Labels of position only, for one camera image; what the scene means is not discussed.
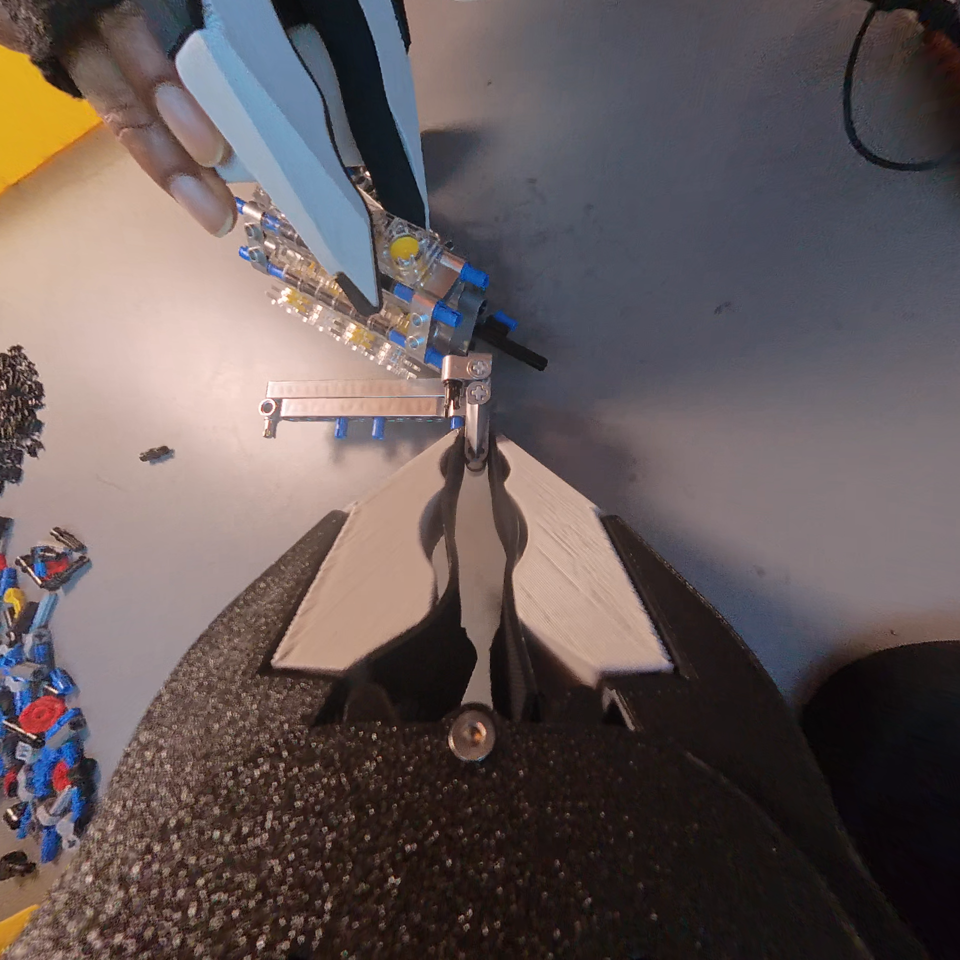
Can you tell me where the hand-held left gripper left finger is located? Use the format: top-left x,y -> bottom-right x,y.
268,429 -> 479,685

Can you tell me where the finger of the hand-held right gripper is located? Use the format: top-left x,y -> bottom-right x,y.
174,0 -> 385,318
358,0 -> 432,232

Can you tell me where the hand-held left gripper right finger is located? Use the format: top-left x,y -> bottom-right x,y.
489,433 -> 675,720

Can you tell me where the grey holed beam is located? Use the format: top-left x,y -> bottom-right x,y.
258,377 -> 470,441

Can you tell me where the grey desk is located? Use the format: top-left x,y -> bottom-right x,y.
0,0 -> 960,924

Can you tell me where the person's right hand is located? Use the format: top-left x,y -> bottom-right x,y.
63,7 -> 243,240

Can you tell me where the yellow plastic bin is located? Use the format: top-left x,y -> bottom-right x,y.
0,45 -> 102,192

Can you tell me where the pile of colourful toy pieces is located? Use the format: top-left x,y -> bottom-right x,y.
0,513 -> 102,882

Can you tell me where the pile of black toy pieces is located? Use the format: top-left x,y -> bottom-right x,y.
0,345 -> 46,492

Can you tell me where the thin black cable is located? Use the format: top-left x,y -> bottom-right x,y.
843,0 -> 960,172

